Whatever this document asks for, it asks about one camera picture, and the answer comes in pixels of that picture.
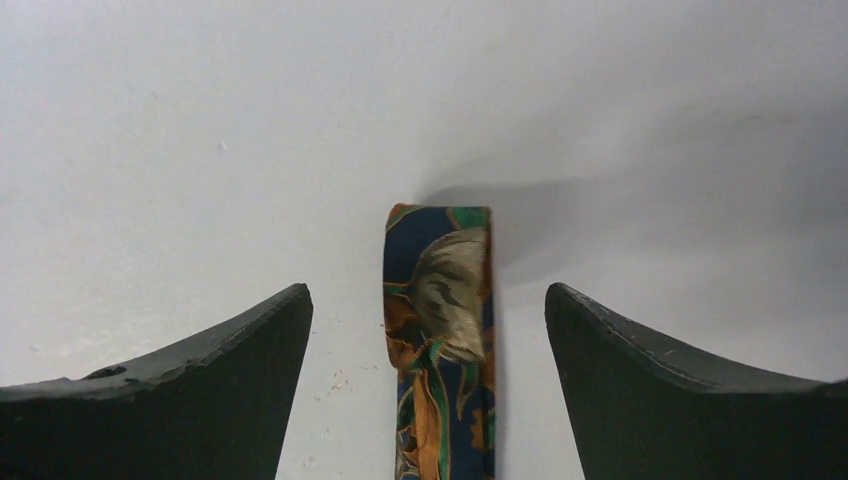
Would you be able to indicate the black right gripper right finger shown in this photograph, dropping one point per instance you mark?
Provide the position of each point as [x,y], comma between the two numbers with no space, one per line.
[645,405]

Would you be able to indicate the dark floral patterned tie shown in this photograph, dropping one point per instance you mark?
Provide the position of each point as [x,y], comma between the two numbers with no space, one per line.
[440,334]

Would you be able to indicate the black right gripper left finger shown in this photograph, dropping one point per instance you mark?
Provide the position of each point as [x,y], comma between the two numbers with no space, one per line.
[214,405]

